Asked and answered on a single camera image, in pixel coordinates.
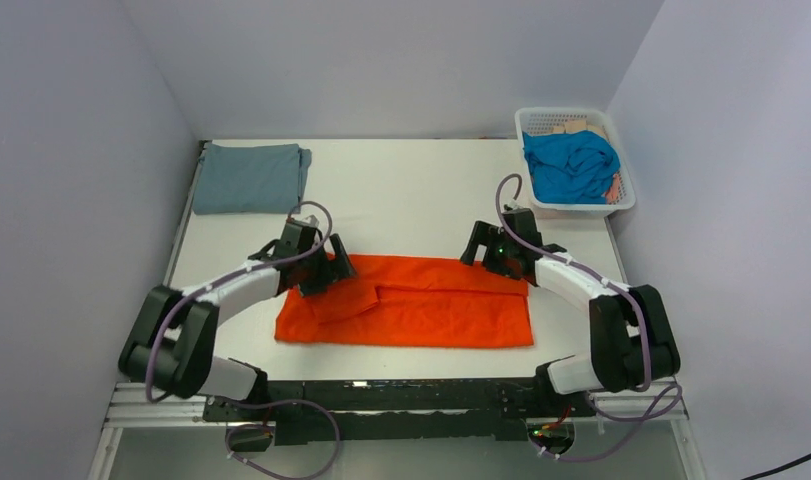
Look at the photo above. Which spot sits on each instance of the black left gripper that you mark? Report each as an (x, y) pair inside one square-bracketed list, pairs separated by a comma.
[(318, 266)]

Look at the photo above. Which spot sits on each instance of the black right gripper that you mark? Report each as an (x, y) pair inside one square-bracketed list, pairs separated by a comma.
[(487, 245)]

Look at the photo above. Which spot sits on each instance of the orange t shirt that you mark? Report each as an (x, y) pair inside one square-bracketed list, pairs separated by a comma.
[(400, 301)]

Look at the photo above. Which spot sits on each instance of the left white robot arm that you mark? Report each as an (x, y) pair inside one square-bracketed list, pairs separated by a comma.
[(171, 346)]

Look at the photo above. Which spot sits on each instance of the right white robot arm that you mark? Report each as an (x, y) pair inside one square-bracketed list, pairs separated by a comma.
[(631, 343)]

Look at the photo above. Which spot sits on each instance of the blue t shirt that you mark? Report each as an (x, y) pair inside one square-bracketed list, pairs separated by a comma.
[(576, 168)]

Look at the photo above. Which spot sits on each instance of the folded grey-blue t shirt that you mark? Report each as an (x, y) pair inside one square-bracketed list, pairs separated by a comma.
[(259, 180)]

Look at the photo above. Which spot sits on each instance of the white plastic basket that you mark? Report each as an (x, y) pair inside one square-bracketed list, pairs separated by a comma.
[(537, 121)]

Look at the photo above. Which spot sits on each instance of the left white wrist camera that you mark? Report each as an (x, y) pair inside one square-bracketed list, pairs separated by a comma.
[(306, 220)]

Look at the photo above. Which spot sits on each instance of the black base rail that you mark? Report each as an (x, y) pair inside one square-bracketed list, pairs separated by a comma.
[(504, 409)]

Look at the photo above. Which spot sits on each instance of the aluminium table frame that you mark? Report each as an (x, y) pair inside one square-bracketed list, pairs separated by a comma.
[(405, 197)]

